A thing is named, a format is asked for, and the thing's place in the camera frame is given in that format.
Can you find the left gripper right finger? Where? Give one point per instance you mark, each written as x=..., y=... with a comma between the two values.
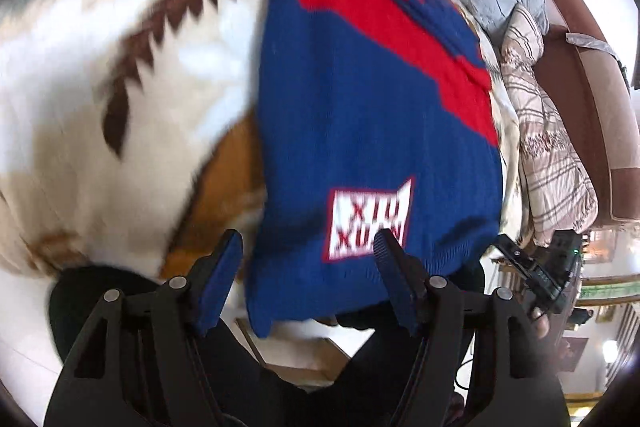
x=511, y=384

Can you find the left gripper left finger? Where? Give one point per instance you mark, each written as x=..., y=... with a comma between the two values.
x=131, y=348

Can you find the red and blue knit sweater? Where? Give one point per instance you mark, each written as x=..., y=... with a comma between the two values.
x=373, y=115

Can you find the operator black trousers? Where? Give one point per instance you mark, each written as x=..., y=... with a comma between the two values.
x=365, y=393

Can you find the brown padded headboard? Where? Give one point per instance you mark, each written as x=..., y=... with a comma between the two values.
x=581, y=75

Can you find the cream leaf-pattern fleece blanket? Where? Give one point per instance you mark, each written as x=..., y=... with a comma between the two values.
x=128, y=132

